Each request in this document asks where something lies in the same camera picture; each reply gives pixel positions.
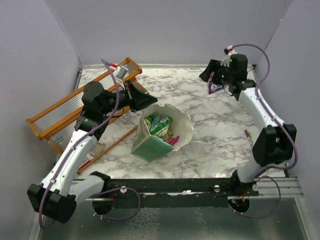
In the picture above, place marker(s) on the pink purple snack packet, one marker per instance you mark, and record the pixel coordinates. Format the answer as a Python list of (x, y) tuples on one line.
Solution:
[(211, 87)]

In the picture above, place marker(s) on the green snack packet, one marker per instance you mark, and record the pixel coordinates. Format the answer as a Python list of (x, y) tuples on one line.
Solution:
[(160, 128)]

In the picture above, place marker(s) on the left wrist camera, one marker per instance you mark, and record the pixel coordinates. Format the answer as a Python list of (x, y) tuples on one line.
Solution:
[(120, 73)]

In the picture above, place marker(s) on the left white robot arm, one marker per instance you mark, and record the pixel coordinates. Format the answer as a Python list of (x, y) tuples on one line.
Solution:
[(56, 197)]

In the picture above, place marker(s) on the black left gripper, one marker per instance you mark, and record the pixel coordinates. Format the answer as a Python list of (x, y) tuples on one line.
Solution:
[(137, 99)]

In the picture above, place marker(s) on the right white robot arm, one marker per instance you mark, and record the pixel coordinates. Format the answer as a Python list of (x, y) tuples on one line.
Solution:
[(274, 144)]

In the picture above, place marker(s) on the small white box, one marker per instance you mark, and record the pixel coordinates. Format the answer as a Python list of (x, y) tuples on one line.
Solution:
[(94, 152)]

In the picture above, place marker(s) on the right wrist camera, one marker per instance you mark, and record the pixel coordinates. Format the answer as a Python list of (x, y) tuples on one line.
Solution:
[(231, 53)]

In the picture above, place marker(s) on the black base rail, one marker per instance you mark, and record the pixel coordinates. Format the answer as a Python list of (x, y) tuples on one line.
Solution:
[(171, 192)]

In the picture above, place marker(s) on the colourful pen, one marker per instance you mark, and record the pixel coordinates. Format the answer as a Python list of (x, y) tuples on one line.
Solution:
[(250, 140)]

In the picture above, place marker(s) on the orange wooden rack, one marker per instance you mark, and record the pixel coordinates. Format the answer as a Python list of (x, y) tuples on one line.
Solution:
[(56, 123)]

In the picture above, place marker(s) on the green paper gift bag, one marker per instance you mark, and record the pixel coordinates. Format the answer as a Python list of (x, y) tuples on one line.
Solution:
[(149, 147)]

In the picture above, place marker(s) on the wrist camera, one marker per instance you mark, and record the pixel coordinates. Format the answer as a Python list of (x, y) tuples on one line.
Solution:
[(120, 73), (231, 53)]

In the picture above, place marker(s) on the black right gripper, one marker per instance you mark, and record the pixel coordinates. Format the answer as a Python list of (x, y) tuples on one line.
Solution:
[(213, 66)]

